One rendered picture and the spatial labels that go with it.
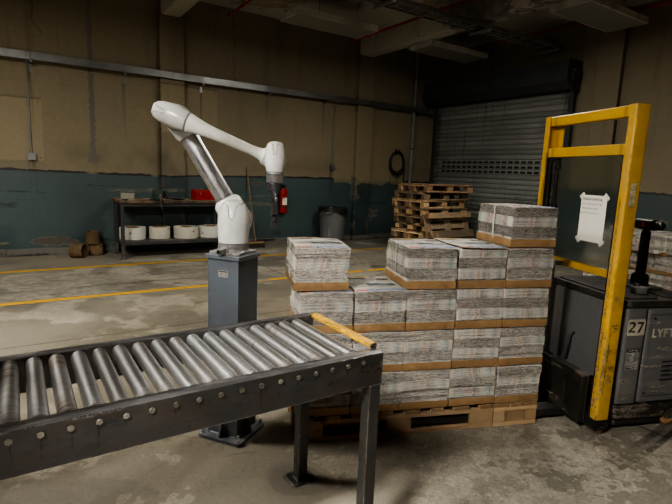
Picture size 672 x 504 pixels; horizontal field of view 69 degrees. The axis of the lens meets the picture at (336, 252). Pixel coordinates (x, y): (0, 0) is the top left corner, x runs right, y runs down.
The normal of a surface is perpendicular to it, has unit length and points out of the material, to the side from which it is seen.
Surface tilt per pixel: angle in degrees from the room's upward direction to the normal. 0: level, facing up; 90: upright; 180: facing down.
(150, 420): 90
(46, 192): 90
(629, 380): 90
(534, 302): 90
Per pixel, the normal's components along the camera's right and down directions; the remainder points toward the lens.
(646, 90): -0.84, 0.05
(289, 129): 0.55, 0.15
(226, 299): -0.38, 0.14
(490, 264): 0.23, 0.17
